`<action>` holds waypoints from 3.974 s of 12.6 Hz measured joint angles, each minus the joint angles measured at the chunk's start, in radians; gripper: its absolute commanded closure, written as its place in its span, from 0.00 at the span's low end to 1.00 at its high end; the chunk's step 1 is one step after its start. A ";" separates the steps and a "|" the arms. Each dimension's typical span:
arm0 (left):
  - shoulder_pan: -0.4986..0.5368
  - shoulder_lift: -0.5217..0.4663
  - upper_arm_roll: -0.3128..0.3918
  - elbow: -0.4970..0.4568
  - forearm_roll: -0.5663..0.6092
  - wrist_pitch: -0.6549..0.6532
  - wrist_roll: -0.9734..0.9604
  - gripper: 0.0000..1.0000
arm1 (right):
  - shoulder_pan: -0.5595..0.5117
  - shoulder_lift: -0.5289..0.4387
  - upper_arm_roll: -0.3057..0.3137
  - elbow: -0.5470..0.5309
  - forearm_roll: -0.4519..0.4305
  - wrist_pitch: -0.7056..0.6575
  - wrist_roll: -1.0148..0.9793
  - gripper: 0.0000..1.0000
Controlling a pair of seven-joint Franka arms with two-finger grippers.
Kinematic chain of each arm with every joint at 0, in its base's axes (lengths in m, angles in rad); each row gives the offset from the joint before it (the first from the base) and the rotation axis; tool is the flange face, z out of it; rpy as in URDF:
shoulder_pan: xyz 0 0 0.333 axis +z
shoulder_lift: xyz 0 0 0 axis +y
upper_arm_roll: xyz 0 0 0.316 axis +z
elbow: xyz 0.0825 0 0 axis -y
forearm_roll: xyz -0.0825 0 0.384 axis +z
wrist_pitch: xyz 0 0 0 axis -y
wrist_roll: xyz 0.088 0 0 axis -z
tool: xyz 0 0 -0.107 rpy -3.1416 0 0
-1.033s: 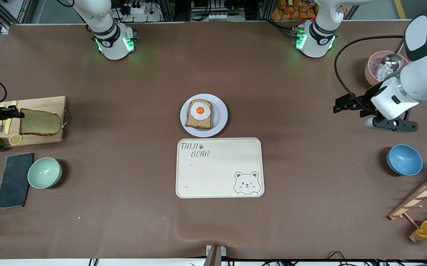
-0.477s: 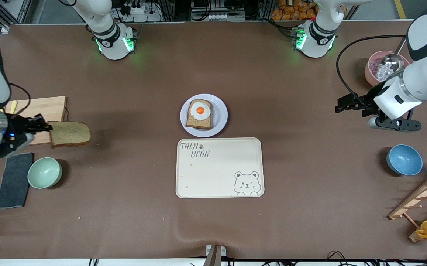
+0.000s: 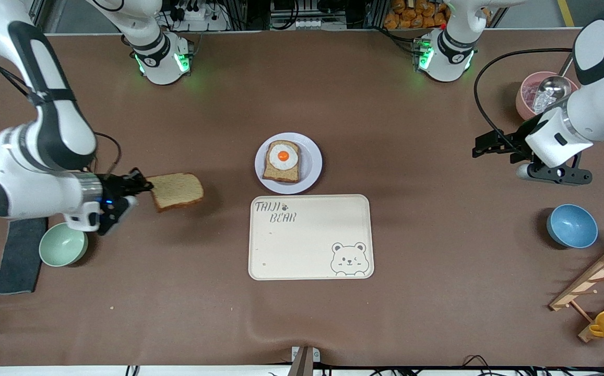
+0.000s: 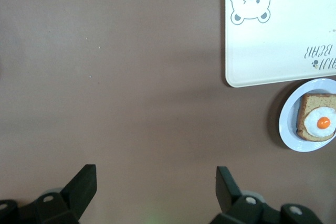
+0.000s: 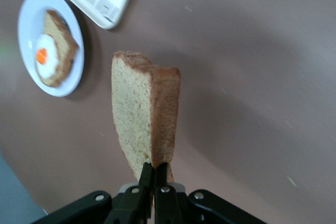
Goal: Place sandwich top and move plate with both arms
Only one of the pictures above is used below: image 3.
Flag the plain brown bread slice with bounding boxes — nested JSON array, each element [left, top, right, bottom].
[[145, 173, 204, 212]]

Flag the fried egg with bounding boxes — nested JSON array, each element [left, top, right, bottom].
[[268, 144, 299, 170]]

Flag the toast slice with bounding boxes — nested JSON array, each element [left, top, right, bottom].
[[262, 140, 301, 183]]

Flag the round white plate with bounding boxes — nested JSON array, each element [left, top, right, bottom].
[[254, 132, 323, 195]]

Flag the pink bowl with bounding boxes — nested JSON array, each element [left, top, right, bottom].
[[515, 71, 579, 121]]

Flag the clear ice cubes pile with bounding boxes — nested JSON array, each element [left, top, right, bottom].
[[522, 83, 558, 113]]

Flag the metal scoop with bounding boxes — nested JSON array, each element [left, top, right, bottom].
[[534, 55, 574, 105]]

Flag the mint green bowl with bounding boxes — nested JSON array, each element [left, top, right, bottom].
[[39, 222, 89, 267]]

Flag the blue bowl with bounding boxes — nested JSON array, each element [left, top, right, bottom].
[[546, 204, 599, 249]]

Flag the dark grey cloth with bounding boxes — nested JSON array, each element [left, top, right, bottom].
[[0, 217, 48, 296]]

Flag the orange packaged snacks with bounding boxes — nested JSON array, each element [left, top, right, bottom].
[[384, 0, 448, 29]]

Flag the wooden rack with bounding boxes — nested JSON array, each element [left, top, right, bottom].
[[548, 240, 604, 344]]

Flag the white power strip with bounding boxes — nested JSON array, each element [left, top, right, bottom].
[[295, 18, 345, 30], [171, 4, 229, 32]]

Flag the cream bear print tray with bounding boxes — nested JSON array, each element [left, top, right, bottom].
[[248, 194, 375, 281]]

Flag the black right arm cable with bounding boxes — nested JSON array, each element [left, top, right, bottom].
[[0, 31, 123, 178]]

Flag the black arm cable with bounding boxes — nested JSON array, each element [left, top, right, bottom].
[[473, 48, 574, 152], [0, 31, 123, 178]]

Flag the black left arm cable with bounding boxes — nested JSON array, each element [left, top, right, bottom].
[[473, 48, 574, 152]]

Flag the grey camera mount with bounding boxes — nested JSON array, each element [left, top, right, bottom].
[[287, 346, 321, 376]]

